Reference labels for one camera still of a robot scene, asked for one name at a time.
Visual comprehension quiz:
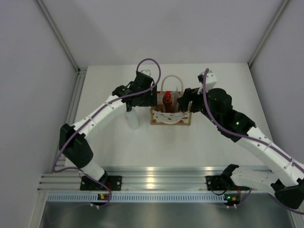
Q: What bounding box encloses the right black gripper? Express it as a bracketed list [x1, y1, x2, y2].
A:
[178, 84, 220, 126]

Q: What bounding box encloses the red bottle with red cap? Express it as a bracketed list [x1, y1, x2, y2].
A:
[162, 91, 173, 113]

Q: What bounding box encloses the translucent bottle with black cap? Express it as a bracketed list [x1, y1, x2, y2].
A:
[124, 108, 140, 130]

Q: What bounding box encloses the canvas bag with strawberry print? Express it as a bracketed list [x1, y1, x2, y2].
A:
[150, 75, 192, 126]

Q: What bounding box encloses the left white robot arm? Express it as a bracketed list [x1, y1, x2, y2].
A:
[59, 71, 157, 190]

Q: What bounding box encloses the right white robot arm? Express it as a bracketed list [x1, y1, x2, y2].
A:
[177, 88, 304, 209]

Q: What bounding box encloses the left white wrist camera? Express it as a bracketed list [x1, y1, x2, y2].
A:
[141, 69, 151, 76]

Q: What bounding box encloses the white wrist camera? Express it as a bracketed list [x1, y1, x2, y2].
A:
[141, 69, 151, 76]
[198, 70, 218, 91]

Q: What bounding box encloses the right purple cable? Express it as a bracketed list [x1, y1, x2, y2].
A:
[201, 68, 304, 212]

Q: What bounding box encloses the purple cable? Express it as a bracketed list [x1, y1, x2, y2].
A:
[201, 68, 304, 212]
[51, 57, 162, 209]

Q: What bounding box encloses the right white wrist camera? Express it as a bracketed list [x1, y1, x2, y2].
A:
[198, 70, 218, 91]

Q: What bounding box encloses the left aluminium frame post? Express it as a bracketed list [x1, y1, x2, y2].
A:
[35, 0, 81, 72]

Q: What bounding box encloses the aluminium frame post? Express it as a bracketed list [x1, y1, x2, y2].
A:
[247, 0, 292, 69]
[35, 0, 81, 72]

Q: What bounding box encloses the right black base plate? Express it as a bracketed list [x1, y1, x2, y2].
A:
[205, 175, 238, 191]

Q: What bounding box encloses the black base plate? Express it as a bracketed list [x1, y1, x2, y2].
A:
[205, 175, 238, 191]
[80, 175, 123, 191]

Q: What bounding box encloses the aluminium mounting rail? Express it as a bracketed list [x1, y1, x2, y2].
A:
[38, 166, 226, 192]

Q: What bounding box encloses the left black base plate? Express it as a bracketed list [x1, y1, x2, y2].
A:
[80, 175, 123, 191]

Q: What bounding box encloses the right aluminium frame post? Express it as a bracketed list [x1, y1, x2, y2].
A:
[247, 0, 292, 69]

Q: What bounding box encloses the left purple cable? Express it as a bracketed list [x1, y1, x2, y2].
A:
[51, 57, 162, 209]

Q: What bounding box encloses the white slotted cable duct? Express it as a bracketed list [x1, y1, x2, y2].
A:
[47, 193, 227, 203]

